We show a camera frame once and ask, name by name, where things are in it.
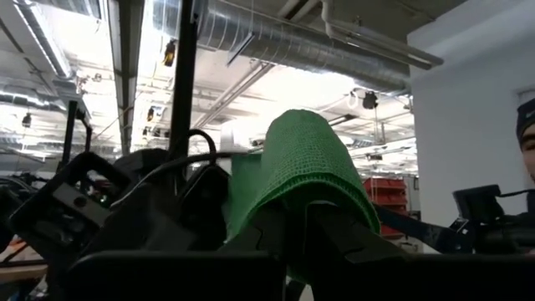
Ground black mounted device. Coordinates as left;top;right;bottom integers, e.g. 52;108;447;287
452;184;535;255

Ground person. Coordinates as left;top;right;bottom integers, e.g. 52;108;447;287
515;98;535;185

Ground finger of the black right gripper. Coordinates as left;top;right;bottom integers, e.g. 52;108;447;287
179;165;232;252

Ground red storage bins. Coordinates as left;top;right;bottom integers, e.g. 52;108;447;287
362;177;409;240

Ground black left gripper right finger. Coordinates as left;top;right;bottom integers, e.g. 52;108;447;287
301;202;535;301

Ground grey ceiling pipe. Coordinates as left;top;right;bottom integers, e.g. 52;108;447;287
320;0;445;71

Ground black ceiling camera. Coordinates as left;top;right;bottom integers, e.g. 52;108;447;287
361;90;380;110

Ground silver ventilation duct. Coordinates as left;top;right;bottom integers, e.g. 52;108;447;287
152;0;413;95

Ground green bandage strip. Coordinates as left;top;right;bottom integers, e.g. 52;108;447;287
225;109;381;285

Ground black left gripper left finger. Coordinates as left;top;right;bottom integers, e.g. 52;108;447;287
62;203;290;301

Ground black stand frame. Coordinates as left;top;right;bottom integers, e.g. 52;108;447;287
62;99;94;166

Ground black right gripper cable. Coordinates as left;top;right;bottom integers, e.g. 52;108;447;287
110;128;252;208

